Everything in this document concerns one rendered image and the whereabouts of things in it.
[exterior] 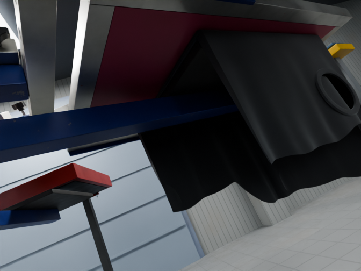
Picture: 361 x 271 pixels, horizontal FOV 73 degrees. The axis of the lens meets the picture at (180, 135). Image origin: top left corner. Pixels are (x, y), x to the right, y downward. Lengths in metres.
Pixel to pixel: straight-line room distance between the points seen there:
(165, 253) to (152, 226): 0.36
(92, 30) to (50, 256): 3.26
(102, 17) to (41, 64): 0.17
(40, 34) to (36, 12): 0.04
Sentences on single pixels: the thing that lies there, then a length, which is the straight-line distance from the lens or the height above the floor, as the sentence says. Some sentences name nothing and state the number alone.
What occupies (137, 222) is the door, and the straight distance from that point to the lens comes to 3.34.
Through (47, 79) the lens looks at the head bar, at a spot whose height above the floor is 0.99.
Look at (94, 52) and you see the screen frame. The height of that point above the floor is 0.95.
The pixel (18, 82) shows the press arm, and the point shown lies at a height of 0.99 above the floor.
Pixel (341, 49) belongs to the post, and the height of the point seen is 0.93.
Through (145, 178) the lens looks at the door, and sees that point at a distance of 3.39.
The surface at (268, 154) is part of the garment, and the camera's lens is 0.45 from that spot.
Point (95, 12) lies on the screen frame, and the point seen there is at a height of 0.95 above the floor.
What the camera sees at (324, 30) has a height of 0.95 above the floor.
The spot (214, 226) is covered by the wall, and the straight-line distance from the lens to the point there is 3.51.
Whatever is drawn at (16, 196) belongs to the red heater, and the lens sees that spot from 1.57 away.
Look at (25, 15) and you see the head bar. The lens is 0.46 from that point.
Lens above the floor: 0.65
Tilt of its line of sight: 15 degrees up
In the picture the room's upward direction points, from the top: 25 degrees counter-clockwise
